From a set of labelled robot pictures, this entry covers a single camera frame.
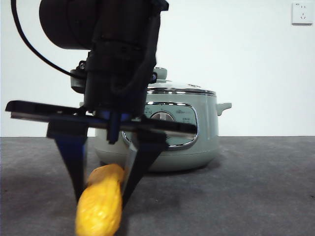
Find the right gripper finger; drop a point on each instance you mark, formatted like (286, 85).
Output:
(72, 152)
(145, 157)

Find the yellow corn cob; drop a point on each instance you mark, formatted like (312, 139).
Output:
(98, 211)

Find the glass lid with green knob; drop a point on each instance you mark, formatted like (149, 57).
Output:
(182, 87)

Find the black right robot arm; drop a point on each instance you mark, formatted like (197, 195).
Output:
(66, 22)

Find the green electric cooking pot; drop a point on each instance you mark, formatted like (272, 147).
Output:
(209, 142)

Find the white wall socket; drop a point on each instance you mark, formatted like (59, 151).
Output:
(300, 13)

